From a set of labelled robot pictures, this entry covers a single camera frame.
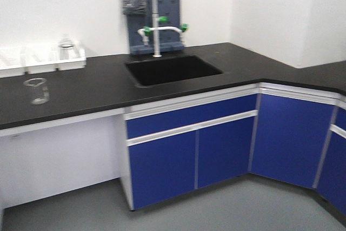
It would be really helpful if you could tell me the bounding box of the black lab sink basin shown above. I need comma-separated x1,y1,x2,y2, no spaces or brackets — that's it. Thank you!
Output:
125,55,223,87

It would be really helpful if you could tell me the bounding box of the blue lab base cabinet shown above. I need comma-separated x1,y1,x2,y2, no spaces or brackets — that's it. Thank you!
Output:
122,84,258,210

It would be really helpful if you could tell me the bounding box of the grey pegboard drying rack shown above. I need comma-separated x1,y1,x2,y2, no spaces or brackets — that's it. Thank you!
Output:
125,0,184,55

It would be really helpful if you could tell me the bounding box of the white gooseneck lab faucet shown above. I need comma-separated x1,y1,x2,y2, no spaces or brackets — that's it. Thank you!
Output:
137,0,189,58

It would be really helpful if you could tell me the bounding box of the white plastic bin right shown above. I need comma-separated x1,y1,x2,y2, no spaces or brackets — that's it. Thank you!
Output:
56,43,87,71

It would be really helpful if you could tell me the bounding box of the white plastic bin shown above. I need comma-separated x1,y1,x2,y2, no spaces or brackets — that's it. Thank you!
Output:
56,43,87,71
1,47,25,78
22,44,57,74

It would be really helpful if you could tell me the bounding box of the clear glass flask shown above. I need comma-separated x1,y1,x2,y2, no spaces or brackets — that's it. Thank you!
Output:
58,34,75,60

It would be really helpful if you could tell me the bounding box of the blue corner cabinet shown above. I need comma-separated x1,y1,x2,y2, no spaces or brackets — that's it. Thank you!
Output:
249,83,339,188

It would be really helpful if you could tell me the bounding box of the white plastic bin middle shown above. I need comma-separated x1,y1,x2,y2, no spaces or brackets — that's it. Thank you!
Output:
22,44,57,74

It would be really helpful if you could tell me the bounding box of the clear glass beaker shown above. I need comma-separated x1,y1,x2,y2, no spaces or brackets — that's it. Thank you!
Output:
23,78,50,105

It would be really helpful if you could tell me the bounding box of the white plastic bin left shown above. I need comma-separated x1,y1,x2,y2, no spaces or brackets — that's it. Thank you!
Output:
1,47,25,78

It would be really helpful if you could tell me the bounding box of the blue right side cabinet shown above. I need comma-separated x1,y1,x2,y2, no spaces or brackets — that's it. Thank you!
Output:
315,97,345,214

